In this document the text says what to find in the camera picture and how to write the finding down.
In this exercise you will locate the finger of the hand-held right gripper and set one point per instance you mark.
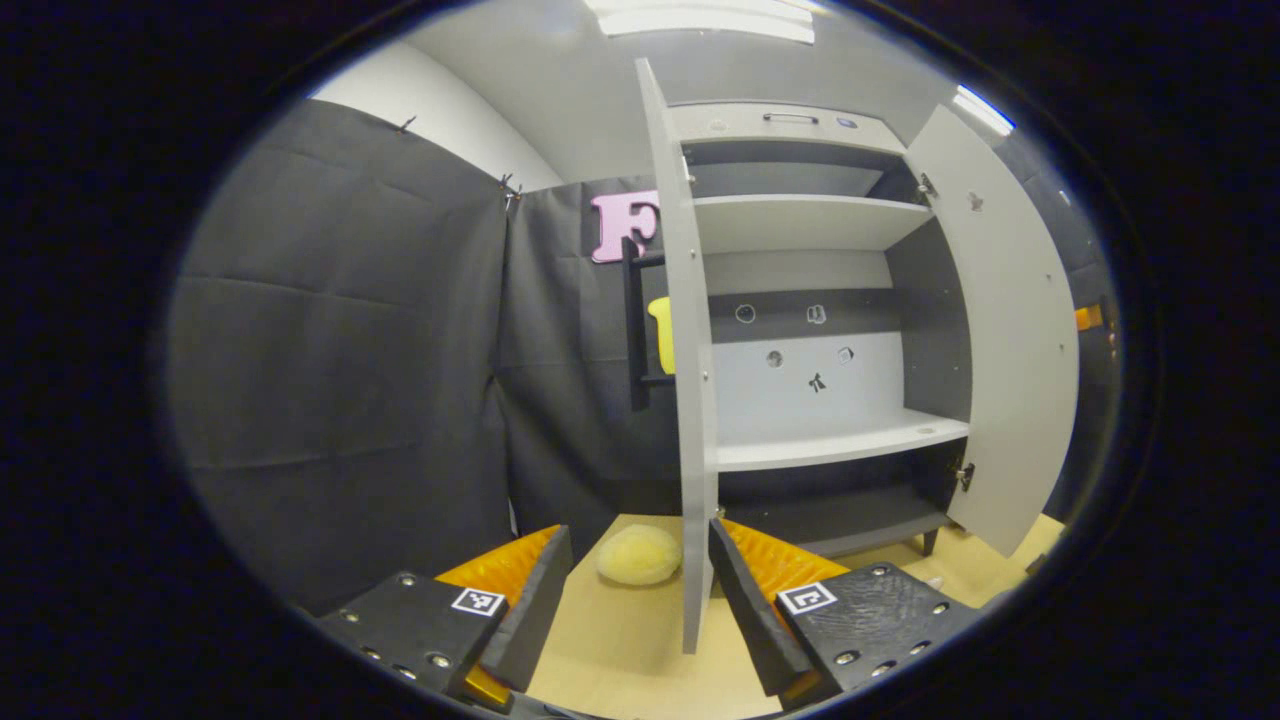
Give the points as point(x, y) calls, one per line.
point(1088, 318)

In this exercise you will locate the large ceiling light panel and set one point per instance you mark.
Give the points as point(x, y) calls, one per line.
point(700, 18)

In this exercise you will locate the small ceiling light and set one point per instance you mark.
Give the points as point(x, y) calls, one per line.
point(982, 110)

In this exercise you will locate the grey cabinet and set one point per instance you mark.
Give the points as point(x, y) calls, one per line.
point(850, 390)

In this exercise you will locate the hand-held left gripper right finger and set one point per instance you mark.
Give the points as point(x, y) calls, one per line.
point(750, 610)

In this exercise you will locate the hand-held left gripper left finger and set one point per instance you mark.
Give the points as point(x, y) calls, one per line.
point(530, 610)

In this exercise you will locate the pale yellow round sponge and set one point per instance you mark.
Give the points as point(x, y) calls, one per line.
point(640, 555)

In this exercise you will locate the grey cabinet door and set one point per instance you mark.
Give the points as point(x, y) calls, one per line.
point(1010, 330)
point(692, 400)

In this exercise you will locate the black backdrop cloth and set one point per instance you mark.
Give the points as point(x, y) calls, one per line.
point(340, 350)

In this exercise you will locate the white cabinet shelf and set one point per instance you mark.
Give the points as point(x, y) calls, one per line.
point(800, 220)
point(840, 445)

